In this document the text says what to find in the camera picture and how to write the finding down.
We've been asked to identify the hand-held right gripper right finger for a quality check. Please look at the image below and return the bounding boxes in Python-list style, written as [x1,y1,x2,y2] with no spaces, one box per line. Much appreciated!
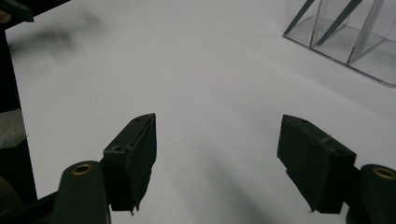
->
[276,114,358,215]

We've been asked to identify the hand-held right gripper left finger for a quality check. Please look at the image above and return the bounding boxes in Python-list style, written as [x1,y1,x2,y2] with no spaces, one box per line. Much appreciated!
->
[102,112,158,216]

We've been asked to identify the clear acrylic organizer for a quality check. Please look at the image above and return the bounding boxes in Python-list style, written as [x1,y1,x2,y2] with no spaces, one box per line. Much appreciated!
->
[282,0,396,88]

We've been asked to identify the small blue-handled makeup brush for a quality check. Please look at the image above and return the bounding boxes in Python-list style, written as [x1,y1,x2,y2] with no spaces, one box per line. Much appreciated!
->
[283,0,316,35]

